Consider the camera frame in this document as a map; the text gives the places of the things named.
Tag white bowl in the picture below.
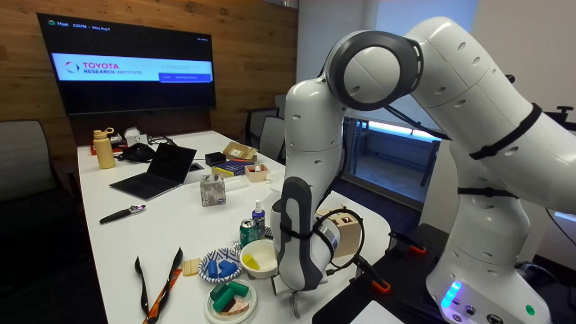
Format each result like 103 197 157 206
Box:
238 237 279 280

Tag bowl with food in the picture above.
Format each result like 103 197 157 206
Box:
203 277 259 324

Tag grey office chair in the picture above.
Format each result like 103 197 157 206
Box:
274 91 288 118
257 113 288 163

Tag small light wooden tray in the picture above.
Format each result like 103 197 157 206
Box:
243 161 270 183

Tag dark office chair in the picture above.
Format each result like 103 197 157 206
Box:
245 106 279 149

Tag tan cardboard box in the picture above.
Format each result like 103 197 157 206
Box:
221 140 259 163

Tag flat blue box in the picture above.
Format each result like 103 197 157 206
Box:
218 160 248 176

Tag bottle with blue label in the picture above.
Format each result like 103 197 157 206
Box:
250 197 266 237

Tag small black box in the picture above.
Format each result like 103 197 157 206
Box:
203 151 229 167

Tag green soda can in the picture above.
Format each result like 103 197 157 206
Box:
238 217 261 248

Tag glass window panel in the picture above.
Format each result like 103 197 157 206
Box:
340 115 448 205

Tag black laptop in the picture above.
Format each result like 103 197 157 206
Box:
108 142 198 201

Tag beige wooden piece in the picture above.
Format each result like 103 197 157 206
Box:
180 257 203 278

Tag green toy cylinder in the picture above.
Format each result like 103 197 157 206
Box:
207 280 232 302
212 280 250 313

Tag black orange clamp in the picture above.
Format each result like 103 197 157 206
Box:
351 251 392 295
387 230 428 259

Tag black pouch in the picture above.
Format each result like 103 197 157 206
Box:
115 142 158 163

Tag brown toy food piece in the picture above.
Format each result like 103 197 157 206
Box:
227 296 250 316

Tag small white object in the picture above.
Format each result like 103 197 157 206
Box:
122 125 149 145

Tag black orange tongs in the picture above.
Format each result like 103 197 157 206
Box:
133 246 185 324

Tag white sheet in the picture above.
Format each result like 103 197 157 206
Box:
349 298 403 324

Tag black marker pen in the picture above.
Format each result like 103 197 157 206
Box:
97 203 148 226

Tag yellow water bottle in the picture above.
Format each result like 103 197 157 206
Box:
90 125 117 170

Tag large grey chair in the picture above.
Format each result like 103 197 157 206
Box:
0 118 61 203

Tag black cable loop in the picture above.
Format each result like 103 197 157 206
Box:
311 205 365 268

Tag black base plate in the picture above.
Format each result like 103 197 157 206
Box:
311 221 576 324

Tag wall mounted tv screen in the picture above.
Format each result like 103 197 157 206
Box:
36 12 218 116

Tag black camera stand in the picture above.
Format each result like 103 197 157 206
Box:
554 104 576 124

